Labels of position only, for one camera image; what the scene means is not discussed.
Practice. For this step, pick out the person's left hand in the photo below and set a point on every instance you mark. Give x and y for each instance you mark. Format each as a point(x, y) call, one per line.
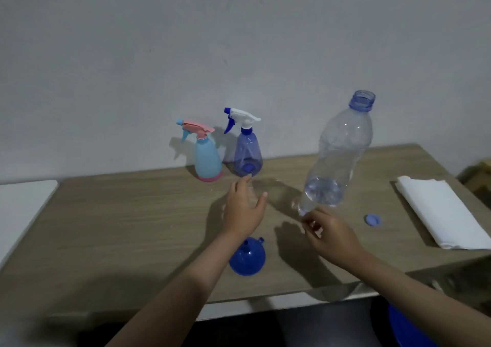
point(239, 214)

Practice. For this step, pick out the person's right hand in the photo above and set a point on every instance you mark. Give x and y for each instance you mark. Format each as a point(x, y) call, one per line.
point(335, 241)

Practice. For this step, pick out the person's right thumb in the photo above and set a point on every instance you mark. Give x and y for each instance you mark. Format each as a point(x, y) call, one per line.
point(310, 231)

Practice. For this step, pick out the person's left thumb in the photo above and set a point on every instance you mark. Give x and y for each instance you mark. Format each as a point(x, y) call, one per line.
point(261, 203)

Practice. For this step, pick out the clear plastic water bottle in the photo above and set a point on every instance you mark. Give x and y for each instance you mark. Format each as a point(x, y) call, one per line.
point(341, 147)

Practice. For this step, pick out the person's right forearm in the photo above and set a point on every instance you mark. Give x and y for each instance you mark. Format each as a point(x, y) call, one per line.
point(418, 300)

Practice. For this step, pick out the person's left forearm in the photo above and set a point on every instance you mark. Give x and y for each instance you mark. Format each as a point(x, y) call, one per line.
point(180, 293)

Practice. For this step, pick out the blue white-headed spray bottle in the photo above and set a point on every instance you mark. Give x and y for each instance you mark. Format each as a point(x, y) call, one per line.
point(248, 151)

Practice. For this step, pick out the blue plastic funnel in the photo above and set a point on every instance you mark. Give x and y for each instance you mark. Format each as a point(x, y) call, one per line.
point(247, 260)

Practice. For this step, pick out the blue bottle cap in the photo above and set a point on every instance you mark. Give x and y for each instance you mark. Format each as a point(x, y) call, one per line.
point(373, 220)

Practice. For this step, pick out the light blue pink spray bottle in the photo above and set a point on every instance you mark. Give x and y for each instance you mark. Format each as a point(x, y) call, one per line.
point(207, 158)

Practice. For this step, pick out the folded white cloth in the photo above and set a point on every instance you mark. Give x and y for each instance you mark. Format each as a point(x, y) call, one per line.
point(441, 212)

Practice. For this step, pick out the blue plastic basin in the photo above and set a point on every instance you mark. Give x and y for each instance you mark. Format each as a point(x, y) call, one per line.
point(406, 331)

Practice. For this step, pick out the wooden furniture piece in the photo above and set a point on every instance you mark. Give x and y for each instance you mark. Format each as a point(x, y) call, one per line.
point(479, 181)

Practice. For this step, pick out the white board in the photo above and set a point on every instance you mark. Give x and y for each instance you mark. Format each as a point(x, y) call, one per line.
point(21, 208)

